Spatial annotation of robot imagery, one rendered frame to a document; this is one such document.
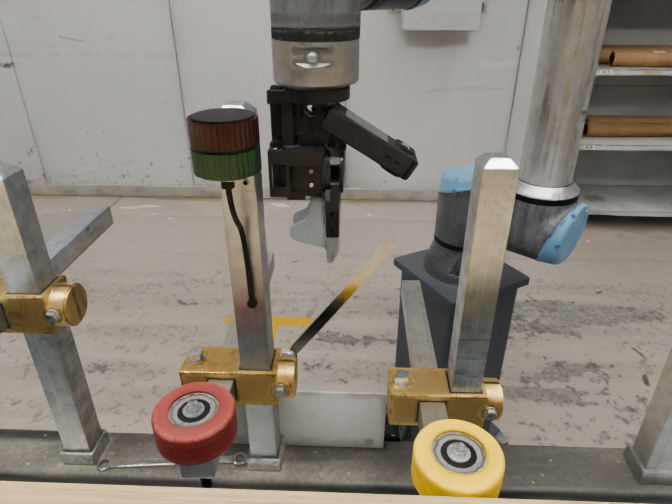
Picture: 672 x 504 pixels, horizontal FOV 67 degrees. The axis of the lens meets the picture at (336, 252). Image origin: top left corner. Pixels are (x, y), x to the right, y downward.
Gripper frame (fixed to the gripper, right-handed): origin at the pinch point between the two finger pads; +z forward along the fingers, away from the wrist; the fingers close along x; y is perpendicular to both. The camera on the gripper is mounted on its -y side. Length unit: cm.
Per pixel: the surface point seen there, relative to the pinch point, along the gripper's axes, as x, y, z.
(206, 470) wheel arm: 21.6, 12.1, 13.5
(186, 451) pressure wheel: 23.6, 12.8, 8.5
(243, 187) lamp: 9.9, 8.5, -12.1
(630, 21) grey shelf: -258, -152, -11
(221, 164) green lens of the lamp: 15.5, 8.9, -16.3
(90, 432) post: 8.4, 32.4, 23.4
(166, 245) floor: -189, 100, 98
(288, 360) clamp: 7.7, 5.4, 10.9
